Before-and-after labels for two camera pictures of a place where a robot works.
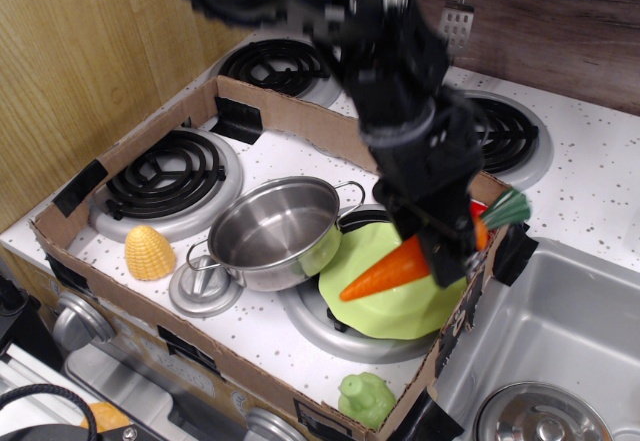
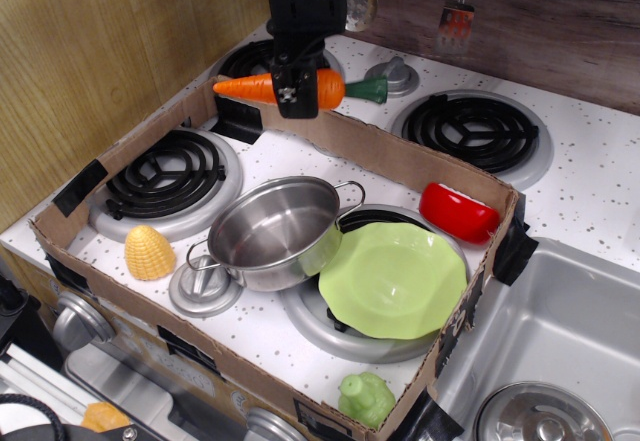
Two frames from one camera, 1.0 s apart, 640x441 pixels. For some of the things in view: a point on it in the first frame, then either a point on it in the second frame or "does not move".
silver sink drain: [539, 411] does not move
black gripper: [425, 170] to [307, 5]
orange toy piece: [107, 417] does not move
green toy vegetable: [366, 398] does not move
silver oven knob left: [77, 324] does not move
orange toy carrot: [408, 262] to [330, 85]
